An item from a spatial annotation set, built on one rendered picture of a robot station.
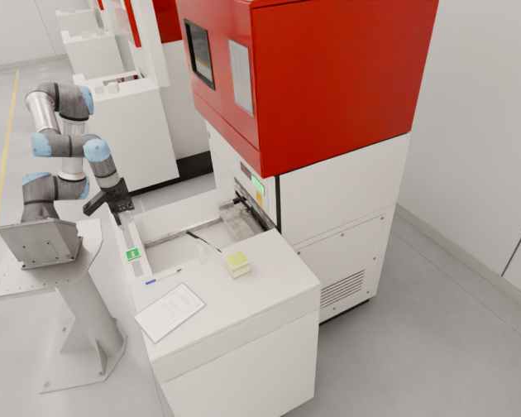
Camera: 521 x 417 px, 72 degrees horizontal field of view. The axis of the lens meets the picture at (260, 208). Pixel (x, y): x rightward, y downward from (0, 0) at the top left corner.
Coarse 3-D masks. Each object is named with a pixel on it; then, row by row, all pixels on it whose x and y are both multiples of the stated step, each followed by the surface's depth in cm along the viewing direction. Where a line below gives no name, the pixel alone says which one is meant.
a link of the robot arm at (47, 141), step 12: (36, 84) 139; (48, 84) 140; (36, 96) 134; (48, 96) 137; (36, 108) 128; (48, 108) 130; (36, 120) 123; (48, 120) 123; (36, 132) 120; (48, 132) 117; (60, 132) 124; (36, 144) 113; (48, 144) 114; (60, 144) 117; (48, 156) 117; (60, 156) 119
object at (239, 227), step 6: (222, 210) 178; (222, 216) 175; (240, 216) 174; (228, 222) 171; (234, 222) 171; (240, 222) 171; (234, 228) 167; (240, 228) 167; (246, 228) 167; (234, 234) 165; (240, 234) 164; (246, 234) 163; (252, 234) 163; (240, 240) 161
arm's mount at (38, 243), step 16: (16, 224) 148; (32, 224) 149; (48, 224) 151; (64, 224) 160; (16, 240) 153; (32, 240) 154; (48, 240) 156; (64, 240) 158; (80, 240) 174; (16, 256) 158; (32, 256) 159; (48, 256) 161; (64, 256) 163
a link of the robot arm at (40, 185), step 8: (24, 176) 157; (32, 176) 157; (40, 176) 158; (48, 176) 161; (24, 184) 156; (32, 184) 156; (40, 184) 157; (48, 184) 159; (56, 184) 161; (24, 192) 156; (32, 192) 156; (40, 192) 157; (48, 192) 159; (56, 192) 161; (24, 200) 156; (56, 200) 165
